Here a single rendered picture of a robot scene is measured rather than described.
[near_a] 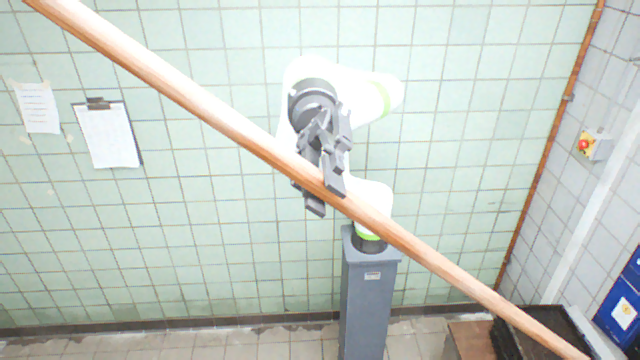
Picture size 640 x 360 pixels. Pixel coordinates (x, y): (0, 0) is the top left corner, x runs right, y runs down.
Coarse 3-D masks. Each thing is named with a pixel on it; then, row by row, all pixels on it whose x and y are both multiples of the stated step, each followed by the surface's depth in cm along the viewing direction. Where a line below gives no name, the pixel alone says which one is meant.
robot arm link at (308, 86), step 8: (304, 80) 69; (312, 80) 68; (320, 80) 68; (296, 88) 68; (304, 88) 66; (312, 88) 65; (320, 88) 65; (328, 88) 67; (288, 96) 69; (296, 96) 66; (304, 96) 66; (328, 96) 66; (336, 96) 68; (288, 104) 67; (288, 112) 67; (288, 120) 68
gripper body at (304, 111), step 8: (312, 96) 64; (320, 96) 65; (296, 104) 65; (304, 104) 63; (312, 104) 62; (320, 104) 62; (328, 104) 63; (296, 112) 63; (304, 112) 63; (312, 112) 63; (320, 112) 63; (328, 112) 60; (296, 120) 63; (304, 120) 63; (320, 120) 61; (328, 120) 60; (296, 128) 64; (304, 128) 64; (312, 128) 61; (328, 128) 59; (296, 136) 65; (312, 136) 60; (296, 144) 63; (312, 144) 60; (320, 144) 60
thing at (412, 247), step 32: (32, 0) 35; (64, 0) 36; (96, 32) 37; (128, 64) 39; (160, 64) 40; (192, 96) 41; (224, 128) 43; (256, 128) 45; (288, 160) 46; (320, 192) 49; (384, 224) 53; (416, 256) 57; (480, 288) 63; (512, 320) 68; (576, 352) 77
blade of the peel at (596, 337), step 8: (576, 312) 113; (576, 320) 112; (584, 320) 111; (584, 328) 110; (592, 328) 108; (592, 336) 107; (600, 336) 122; (592, 344) 106; (600, 344) 105; (608, 344) 122; (600, 352) 104; (608, 352) 102; (616, 352) 122
